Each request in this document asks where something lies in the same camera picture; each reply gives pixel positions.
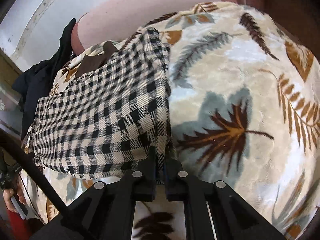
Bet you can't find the black beige checkered garment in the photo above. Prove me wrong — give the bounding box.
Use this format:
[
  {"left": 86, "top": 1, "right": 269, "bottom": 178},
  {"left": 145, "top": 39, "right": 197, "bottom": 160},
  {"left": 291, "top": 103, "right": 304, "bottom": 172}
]
[{"left": 28, "top": 27, "right": 170, "bottom": 179}]

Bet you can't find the black clothing pile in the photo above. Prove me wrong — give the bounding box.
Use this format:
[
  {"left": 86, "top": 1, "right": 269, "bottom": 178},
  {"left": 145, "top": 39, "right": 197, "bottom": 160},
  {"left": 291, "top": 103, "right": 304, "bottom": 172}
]
[{"left": 12, "top": 19, "right": 76, "bottom": 139}]

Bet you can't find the person left hand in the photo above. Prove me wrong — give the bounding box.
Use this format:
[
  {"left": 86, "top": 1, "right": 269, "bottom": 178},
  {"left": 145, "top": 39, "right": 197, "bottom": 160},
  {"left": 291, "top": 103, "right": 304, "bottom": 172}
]
[{"left": 3, "top": 179, "right": 26, "bottom": 213}]

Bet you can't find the wooden glass cabinet door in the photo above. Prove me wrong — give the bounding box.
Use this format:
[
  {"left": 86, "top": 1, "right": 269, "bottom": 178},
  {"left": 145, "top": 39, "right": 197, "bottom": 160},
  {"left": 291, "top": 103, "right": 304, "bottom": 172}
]
[{"left": 1, "top": 50, "right": 23, "bottom": 139}]

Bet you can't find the large pink bolster pillow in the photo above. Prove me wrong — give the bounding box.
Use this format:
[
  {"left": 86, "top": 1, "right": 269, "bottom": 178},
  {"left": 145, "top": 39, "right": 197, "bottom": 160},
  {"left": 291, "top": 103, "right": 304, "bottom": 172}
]
[{"left": 71, "top": 0, "right": 236, "bottom": 55}]

